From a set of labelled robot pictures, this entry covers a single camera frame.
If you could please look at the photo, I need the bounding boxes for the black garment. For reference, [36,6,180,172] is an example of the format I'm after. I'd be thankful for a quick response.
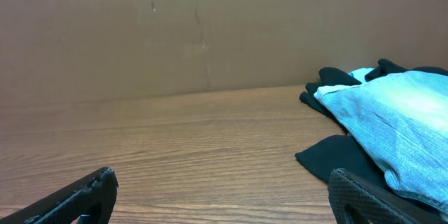
[296,59,447,208]

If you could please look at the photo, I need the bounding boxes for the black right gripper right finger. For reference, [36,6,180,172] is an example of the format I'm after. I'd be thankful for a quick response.
[328,169,445,224]

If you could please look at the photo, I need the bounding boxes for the light blue shirt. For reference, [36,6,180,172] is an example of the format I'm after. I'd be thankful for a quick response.
[349,68,374,83]

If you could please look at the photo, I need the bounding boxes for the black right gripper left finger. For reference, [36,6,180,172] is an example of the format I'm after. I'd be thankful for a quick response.
[1,167,118,224]

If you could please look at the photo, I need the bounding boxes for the light blue denim shorts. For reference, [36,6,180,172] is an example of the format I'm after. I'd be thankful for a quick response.
[314,71,447,213]

